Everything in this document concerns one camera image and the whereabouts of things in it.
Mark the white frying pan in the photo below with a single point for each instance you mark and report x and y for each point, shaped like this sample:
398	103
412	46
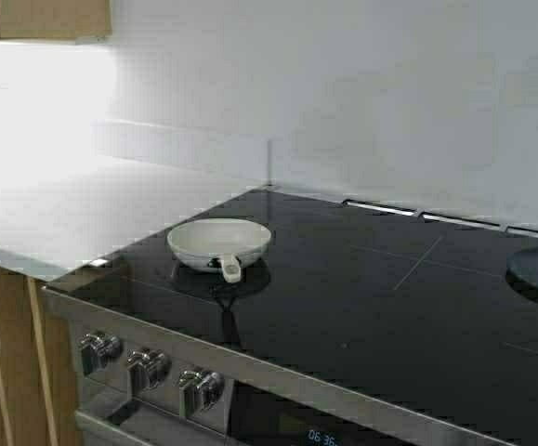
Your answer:
225	246

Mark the stainless steel stove range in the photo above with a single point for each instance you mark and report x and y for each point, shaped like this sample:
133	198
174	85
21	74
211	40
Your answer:
361	325

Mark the right stove control knob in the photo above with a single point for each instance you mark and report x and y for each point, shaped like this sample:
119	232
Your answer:
198	391

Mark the stove control knob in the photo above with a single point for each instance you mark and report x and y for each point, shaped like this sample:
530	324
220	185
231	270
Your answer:
97	350
198	391
146	369

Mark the middle stove control knob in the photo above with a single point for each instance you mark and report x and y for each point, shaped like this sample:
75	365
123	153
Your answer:
146	369

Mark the left stove control knob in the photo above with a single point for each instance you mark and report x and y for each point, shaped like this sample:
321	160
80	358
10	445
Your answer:
97	350

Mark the wooden upper cabinet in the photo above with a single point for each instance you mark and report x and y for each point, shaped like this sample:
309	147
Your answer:
54	20

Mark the wooden cabinet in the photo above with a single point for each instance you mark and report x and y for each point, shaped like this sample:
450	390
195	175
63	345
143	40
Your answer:
54	20
38	390

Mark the wooden lower cabinet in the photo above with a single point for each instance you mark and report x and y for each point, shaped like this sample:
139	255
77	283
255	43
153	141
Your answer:
38	390

